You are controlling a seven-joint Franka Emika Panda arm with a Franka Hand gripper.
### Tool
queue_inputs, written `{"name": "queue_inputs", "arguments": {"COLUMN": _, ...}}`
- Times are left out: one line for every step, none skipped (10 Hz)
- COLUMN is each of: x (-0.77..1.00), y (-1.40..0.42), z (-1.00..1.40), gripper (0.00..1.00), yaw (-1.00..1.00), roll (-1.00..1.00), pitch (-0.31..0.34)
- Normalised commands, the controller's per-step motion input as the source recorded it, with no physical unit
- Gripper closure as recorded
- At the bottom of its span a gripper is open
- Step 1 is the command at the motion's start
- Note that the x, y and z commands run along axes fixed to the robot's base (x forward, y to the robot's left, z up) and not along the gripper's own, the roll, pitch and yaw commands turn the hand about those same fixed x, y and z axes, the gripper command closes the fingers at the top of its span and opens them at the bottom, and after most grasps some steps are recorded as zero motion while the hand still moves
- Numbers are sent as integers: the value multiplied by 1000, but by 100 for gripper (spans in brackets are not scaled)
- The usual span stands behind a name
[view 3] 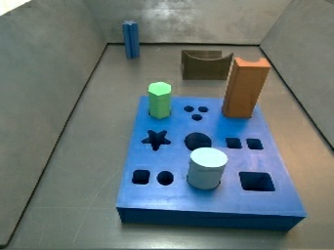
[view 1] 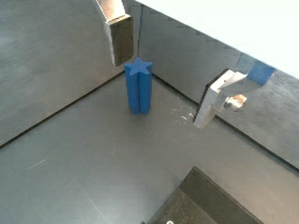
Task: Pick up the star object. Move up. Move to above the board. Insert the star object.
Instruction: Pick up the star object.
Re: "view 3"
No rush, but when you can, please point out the blue star prism block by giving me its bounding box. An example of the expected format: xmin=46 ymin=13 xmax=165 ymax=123
xmin=122 ymin=21 xmax=138 ymax=59

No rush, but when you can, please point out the orange tall notched block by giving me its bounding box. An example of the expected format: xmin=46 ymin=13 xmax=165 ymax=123
xmin=221 ymin=58 xmax=269 ymax=118

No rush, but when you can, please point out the blue shape sorter board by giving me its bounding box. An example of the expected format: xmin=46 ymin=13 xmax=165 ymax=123
xmin=116 ymin=97 xmax=305 ymax=230

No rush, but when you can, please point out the green hexagonal prism block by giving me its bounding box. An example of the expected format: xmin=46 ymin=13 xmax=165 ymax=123
xmin=147 ymin=82 xmax=172 ymax=119

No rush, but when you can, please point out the light blue cylinder block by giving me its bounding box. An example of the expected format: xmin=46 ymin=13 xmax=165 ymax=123
xmin=187 ymin=147 xmax=228 ymax=189

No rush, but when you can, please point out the dark grey curved holder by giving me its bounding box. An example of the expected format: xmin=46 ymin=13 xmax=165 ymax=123
xmin=181 ymin=50 xmax=233 ymax=80

